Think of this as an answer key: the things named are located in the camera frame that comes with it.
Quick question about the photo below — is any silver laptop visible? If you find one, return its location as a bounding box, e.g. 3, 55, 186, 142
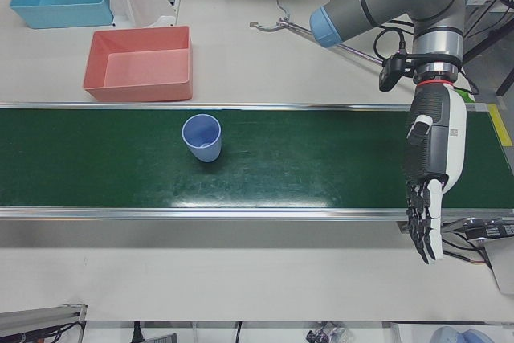
483, 234, 514, 296

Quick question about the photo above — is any black tripod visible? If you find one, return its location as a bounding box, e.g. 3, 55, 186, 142
463, 9, 514, 98

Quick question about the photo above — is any metal claw grabber tool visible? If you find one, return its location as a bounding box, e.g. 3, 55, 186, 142
249, 0, 386, 67

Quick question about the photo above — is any black camera cable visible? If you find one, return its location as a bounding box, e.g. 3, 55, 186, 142
373, 17, 414, 63

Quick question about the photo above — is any clear bag of screws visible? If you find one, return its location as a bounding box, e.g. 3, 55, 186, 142
305, 323, 355, 343

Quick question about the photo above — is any green conveyor belt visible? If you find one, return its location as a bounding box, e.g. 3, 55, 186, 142
0, 108, 514, 210

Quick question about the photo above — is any aluminium conveyor side rail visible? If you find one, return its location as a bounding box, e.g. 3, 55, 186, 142
0, 101, 489, 113
0, 206, 514, 223

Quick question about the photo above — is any blue plastic cup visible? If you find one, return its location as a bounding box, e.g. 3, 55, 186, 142
182, 113, 222, 164

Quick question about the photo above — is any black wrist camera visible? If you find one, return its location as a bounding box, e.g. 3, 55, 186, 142
378, 53, 417, 92

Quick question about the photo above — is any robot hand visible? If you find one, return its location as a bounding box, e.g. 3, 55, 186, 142
402, 82, 468, 267

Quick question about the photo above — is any white mounting bracket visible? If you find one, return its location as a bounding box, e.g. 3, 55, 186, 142
108, 0, 180, 30

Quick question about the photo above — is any black power adapter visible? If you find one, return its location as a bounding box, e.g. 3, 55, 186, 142
461, 217, 514, 242

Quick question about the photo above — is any red plastic box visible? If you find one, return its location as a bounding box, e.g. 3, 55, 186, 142
82, 25, 194, 103

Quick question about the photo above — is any aluminium profile bar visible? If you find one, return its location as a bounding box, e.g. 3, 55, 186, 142
0, 303, 88, 343

